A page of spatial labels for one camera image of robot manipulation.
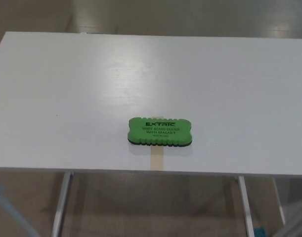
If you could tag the green whiteboard eraser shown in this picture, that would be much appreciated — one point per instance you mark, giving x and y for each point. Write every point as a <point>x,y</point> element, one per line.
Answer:
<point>160,132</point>

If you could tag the beige masking tape strip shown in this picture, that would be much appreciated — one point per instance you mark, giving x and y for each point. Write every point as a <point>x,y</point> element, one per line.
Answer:
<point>157,159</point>

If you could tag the white metal table leg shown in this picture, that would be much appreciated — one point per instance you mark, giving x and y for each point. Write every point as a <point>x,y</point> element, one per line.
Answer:
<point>245,205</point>
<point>278,200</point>
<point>63,205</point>

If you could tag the teal object on floor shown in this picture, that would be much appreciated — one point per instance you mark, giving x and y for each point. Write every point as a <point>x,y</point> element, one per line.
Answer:
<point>260,232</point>

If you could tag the blue-grey metal frame bar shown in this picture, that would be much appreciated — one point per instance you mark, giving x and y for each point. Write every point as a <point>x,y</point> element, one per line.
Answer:
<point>7,212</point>

